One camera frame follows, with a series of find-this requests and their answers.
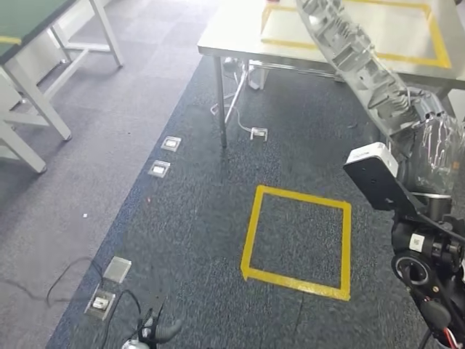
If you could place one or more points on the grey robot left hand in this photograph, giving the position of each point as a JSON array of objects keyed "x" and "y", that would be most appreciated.
[{"x": 166, "y": 331}]

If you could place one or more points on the silver wheel hubcap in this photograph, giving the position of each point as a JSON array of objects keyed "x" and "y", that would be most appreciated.
[{"x": 348, "y": 48}]

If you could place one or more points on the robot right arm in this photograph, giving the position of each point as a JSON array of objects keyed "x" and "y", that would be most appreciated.
[{"x": 429, "y": 260}]

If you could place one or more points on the steel workbench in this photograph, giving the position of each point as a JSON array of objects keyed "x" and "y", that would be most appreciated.
[{"x": 236, "y": 29}]

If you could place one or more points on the metal floor socket plate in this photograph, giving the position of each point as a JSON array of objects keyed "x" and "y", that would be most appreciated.
[
  {"x": 117, "y": 269},
  {"x": 254, "y": 132},
  {"x": 90, "y": 308},
  {"x": 158, "y": 169},
  {"x": 170, "y": 144}
]

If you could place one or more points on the yellow floor tape square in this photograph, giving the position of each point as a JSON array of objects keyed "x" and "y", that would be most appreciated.
[{"x": 250, "y": 231}]

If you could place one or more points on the green topped white table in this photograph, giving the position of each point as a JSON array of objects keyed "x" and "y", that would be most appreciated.
[{"x": 22, "y": 14}]

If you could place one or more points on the yellow tape double rectangle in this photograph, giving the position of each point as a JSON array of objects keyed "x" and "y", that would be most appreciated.
[{"x": 438, "y": 43}]

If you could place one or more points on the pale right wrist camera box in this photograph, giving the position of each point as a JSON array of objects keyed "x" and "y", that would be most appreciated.
[{"x": 370, "y": 153}]

